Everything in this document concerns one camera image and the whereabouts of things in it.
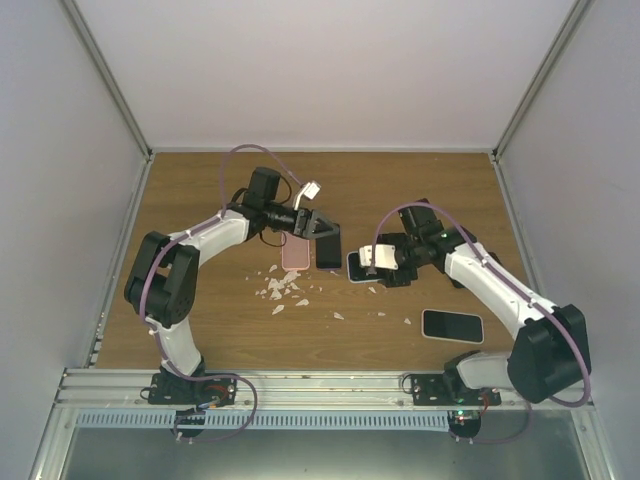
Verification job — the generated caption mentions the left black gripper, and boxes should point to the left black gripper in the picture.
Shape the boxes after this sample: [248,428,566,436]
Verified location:
[266,203,340,241]

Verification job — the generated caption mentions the purple black phone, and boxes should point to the purple black phone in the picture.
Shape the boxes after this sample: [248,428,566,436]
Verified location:
[315,234,342,271]

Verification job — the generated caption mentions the pink phone case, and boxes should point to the pink phone case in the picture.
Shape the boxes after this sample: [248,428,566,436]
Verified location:
[281,232,311,272]

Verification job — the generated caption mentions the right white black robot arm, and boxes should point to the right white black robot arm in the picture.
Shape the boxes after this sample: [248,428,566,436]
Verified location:
[360,199,592,408]

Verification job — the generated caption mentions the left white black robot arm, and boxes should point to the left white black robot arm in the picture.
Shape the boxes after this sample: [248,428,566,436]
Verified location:
[124,167,340,404]

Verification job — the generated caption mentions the phone in black case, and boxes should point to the phone in black case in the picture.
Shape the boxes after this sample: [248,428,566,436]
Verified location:
[449,252,502,289]

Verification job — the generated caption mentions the white debris flakes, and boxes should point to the white debris flakes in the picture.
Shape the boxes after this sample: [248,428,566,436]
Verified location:
[237,264,421,328]

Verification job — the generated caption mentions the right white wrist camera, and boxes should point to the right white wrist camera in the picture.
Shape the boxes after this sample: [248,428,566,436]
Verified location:
[358,244,399,272]

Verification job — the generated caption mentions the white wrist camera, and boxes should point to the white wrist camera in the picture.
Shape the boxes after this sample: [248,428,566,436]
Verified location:
[358,244,399,272]
[292,181,321,210]

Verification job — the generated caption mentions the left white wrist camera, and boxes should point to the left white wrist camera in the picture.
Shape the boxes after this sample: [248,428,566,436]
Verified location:
[292,181,321,210]

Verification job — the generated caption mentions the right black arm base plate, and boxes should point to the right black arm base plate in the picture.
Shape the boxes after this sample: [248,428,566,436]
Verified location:
[399,369,502,408]

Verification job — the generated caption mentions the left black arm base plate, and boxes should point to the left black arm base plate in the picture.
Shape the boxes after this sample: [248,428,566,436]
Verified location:
[140,369,237,407]

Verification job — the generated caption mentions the grey slotted cable duct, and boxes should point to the grey slotted cable duct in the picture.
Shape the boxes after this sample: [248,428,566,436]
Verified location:
[76,409,449,432]

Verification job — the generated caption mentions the aluminium front rail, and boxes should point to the aluminium front rail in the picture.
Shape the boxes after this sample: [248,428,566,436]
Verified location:
[53,367,596,409]

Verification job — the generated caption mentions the right aluminium corner post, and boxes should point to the right aluminium corner post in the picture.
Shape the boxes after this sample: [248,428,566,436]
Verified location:
[490,0,593,163]

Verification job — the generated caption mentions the aluminium corner post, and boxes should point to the aluminium corner post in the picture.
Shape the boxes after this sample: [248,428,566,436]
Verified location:
[59,0,153,163]
[490,0,593,163]

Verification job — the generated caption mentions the left aluminium corner post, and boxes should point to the left aluminium corner post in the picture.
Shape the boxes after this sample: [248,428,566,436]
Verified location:
[59,0,153,163]

